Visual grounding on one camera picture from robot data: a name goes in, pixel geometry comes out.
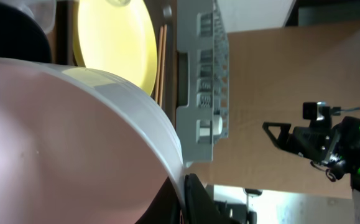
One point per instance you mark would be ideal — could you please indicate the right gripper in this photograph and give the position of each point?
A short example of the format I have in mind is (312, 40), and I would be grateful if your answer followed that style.
(307, 143)

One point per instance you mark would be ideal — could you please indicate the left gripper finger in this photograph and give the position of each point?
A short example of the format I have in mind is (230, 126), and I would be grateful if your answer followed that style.
(200, 207)

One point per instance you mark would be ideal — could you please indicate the white bowl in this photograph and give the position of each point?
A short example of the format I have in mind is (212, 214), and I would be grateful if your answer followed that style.
(79, 145)

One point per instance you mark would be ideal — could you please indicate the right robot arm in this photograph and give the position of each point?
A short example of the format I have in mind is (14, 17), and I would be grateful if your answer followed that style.
(335, 151)

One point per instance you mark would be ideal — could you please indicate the grey dishwasher rack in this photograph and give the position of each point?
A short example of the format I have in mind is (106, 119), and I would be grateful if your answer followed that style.
(202, 114)

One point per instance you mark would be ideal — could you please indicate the yellow plate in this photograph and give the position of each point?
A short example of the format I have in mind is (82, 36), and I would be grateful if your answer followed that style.
(116, 37)

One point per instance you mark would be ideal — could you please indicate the clear plastic bin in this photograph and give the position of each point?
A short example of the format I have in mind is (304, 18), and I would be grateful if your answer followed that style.
(41, 11)

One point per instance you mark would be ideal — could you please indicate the black tray bin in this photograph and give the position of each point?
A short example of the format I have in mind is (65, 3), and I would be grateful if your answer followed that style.
(21, 37)

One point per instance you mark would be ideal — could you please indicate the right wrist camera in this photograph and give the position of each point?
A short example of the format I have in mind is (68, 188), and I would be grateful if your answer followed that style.
(316, 111)

